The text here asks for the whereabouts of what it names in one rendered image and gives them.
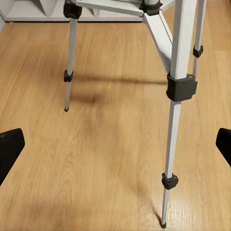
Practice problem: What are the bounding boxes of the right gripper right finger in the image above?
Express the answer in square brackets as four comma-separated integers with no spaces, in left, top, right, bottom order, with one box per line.
[216,128,231,167]

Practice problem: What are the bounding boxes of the camera tripod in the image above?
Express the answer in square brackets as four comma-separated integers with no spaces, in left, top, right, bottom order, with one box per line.
[64,0,207,229]

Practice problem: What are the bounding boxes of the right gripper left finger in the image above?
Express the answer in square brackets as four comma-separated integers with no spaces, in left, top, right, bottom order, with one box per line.
[0,128,25,185]

